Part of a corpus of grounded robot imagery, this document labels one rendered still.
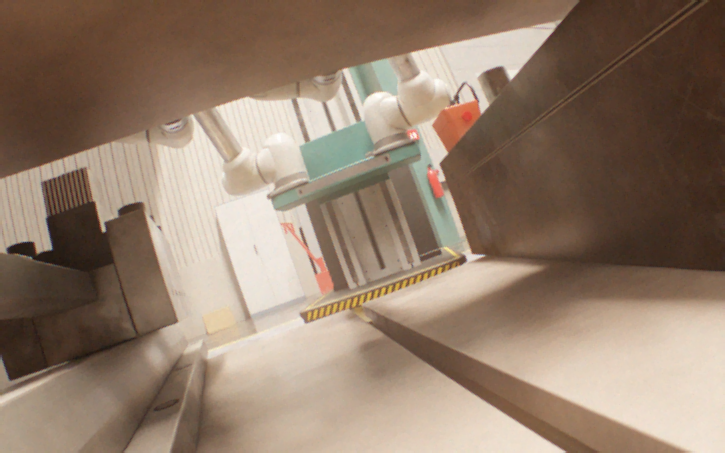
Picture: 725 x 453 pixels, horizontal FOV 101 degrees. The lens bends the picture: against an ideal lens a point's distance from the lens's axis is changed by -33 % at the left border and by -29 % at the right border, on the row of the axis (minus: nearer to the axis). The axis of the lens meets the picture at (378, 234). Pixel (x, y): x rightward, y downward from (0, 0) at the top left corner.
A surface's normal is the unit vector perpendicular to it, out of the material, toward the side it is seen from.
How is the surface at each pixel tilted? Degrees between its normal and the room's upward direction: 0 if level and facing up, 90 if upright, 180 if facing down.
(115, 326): 90
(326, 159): 90
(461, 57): 90
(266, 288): 90
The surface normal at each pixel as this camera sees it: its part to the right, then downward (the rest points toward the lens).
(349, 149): -0.09, 0.01
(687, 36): -0.94, 0.34
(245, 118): 0.35, -0.15
